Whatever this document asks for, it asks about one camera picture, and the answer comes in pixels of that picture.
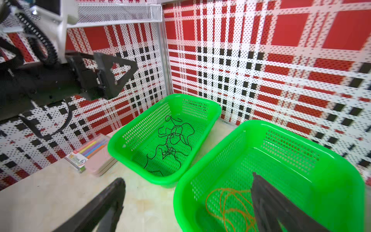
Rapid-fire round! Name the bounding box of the white wire mesh shelf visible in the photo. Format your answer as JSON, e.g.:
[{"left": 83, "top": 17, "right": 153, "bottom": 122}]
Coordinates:
[{"left": 67, "top": 3, "right": 163, "bottom": 28}]

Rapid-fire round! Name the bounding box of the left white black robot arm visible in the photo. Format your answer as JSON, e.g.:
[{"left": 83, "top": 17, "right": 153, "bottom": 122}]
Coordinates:
[{"left": 1, "top": 1, "right": 138, "bottom": 139}]

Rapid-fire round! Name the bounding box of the left green plastic basket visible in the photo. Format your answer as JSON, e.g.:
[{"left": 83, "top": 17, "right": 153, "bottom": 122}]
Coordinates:
[{"left": 107, "top": 94, "right": 222, "bottom": 188}]

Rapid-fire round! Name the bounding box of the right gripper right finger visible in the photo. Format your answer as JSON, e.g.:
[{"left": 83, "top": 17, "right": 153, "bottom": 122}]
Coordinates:
[{"left": 251, "top": 172, "right": 328, "bottom": 232}]

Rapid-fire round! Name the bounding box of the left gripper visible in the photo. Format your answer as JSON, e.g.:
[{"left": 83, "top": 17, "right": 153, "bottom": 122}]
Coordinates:
[{"left": 65, "top": 52, "right": 138, "bottom": 100}]

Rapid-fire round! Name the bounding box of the middle green plastic basket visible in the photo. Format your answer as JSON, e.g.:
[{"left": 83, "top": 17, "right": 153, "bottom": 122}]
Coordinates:
[{"left": 174, "top": 120, "right": 366, "bottom": 232}]

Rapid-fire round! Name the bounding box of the green plastic basket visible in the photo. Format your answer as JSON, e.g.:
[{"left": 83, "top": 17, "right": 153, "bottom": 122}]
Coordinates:
[
  {"left": 174, "top": 120, "right": 366, "bottom": 232},
  {"left": 107, "top": 94, "right": 222, "bottom": 188}
]

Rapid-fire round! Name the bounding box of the colourful marker box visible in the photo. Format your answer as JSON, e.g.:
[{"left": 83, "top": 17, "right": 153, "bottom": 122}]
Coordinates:
[{"left": 64, "top": 134, "right": 117, "bottom": 177}]

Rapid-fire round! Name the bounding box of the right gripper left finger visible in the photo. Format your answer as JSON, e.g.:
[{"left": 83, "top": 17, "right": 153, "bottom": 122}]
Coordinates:
[{"left": 54, "top": 177, "right": 126, "bottom": 232}]

